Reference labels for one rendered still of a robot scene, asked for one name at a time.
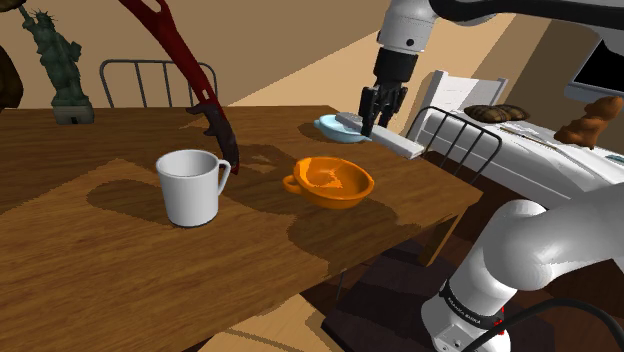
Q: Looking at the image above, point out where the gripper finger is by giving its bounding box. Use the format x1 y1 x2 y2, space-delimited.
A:
358 86 387 138
378 85 409 129

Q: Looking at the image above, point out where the white flat bar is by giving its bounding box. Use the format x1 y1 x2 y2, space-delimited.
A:
334 111 426 160

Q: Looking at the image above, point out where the light blue bowl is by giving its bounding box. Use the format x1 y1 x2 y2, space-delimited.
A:
312 113 373 145

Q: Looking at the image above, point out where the black metal chair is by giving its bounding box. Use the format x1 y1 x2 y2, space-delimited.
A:
405 105 504 187

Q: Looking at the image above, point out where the brown checked cushion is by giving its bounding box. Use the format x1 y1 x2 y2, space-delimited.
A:
463 103 532 124

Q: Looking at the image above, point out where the white bed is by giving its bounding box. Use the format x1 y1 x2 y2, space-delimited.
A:
418 69 624 208

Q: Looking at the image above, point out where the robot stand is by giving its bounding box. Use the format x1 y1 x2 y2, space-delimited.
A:
321 243 557 352

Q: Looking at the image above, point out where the brown teddy bear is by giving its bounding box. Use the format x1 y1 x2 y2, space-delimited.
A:
553 95 624 150

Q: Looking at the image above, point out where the white mug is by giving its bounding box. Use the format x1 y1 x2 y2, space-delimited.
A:
155 148 232 229

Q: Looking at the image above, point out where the red and black curved tool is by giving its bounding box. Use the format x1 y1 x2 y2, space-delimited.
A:
117 0 241 176

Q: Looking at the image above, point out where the grey framed screen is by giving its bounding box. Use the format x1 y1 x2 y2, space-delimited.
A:
563 37 624 105

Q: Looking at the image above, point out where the grey metal chair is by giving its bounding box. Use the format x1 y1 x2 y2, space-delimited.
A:
99 58 219 109

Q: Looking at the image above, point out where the green statue figure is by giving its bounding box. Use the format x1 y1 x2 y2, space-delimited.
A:
18 3 96 126

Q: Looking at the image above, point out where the wooden table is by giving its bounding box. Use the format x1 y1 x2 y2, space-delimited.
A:
0 105 484 352

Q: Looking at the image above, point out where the brown rounded thing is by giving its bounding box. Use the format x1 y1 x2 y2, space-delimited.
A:
0 45 25 112

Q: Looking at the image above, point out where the orange bowl with handle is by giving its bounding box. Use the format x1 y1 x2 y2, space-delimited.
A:
282 155 376 211

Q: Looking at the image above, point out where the black cable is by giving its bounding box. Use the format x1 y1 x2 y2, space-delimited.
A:
460 297 624 352

